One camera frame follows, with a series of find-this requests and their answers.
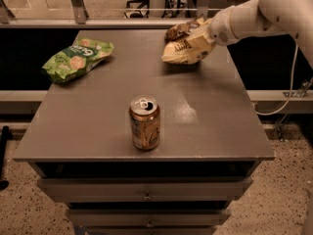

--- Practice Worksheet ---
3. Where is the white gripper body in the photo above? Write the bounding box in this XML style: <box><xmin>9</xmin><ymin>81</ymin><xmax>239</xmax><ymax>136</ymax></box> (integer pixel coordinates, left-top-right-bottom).
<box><xmin>208</xmin><ymin>6</ymin><xmax>239</xmax><ymax>46</ymax></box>

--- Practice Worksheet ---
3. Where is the brown chip bag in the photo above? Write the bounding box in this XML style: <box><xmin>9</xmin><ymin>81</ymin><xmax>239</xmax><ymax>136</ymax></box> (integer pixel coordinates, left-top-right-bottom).
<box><xmin>161</xmin><ymin>18</ymin><xmax>216</xmax><ymax>65</ymax></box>

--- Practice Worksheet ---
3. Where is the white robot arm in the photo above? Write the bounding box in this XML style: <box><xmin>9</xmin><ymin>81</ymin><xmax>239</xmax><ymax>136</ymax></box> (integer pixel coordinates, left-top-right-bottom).
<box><xmin>208</xmin><ymin>0</ymin><xmax>313</xmax><ymax>67</ymax></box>

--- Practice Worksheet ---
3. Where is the green rice chip bag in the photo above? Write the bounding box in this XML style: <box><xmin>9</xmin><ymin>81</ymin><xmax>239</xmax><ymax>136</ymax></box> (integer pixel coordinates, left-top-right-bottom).
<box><xmin>42</xmin><ymin>37</ymin><xmax>114</xmax><ymax>84</ymax></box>

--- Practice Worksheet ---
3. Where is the black office chair base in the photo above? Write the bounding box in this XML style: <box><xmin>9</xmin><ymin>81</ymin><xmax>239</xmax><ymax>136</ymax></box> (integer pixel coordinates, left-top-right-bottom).
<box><xmin>123</xmin><ymin>0</ymin><xmax>177</xmax><ymax>20</ymax></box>

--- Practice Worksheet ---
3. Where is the gold soda can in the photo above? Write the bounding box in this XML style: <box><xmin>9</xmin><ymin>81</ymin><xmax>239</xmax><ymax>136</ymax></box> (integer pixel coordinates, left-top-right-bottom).
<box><xmin>129</xmin><ymin>95</ymin><xmax>160</xmax><ymax>151</ymax></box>

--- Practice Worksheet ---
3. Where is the grey drawer cabinet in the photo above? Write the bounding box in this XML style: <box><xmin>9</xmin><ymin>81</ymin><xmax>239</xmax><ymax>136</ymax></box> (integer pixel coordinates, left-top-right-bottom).
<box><xmin>14</xmin><ymin>29</ymin><xmax>274</xmax><ymax>235</ymax></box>

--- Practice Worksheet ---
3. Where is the metal railing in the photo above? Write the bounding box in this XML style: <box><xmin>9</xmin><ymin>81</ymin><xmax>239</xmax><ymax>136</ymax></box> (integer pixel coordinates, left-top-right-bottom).
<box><xmin>0</xmin><ymin>0</ymin><xmax>313</xmax><ymax>29</ymax></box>

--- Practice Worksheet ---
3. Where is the top drawer with knob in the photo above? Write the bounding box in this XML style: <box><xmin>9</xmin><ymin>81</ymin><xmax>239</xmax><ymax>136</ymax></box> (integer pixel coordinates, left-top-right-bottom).
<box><xmin>38</xmin><ymin>176</ymin><xmax>252</xmax><ymax>203</ymax></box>

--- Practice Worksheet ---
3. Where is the drawer with knob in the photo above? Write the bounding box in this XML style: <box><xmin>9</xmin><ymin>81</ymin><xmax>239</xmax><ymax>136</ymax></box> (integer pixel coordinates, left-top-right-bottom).
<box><xmin>38</xmin><ymin>176</ymin><xmax>252</xmax><ymax>203</ymax></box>
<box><xmin>67</xmin><ymin>210</ymin><xmax>231</xmax><ymax>228</ymax></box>

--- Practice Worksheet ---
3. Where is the middle drawer with knob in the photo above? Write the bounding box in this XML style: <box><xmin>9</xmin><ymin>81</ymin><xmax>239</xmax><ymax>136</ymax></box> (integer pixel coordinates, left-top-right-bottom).
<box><xmin>67</xmin><ymin>210</ymin><xmax>231</xmax><ymax>228</ymax></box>

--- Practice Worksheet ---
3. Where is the black stand at left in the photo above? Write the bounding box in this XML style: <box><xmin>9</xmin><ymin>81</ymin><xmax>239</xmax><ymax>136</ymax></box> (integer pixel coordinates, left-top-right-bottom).
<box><xmin>0</xmin><ymin>126</ymin><xmax>13</xmax><ymax>190</ymax></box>

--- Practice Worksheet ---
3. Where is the white cable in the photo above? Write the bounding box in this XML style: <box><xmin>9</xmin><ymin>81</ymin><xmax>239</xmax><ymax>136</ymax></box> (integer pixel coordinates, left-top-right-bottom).
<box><xmin>254</xmin><ymin>42</ymin><xmax>299</xmax><ymax>117</ymax></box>

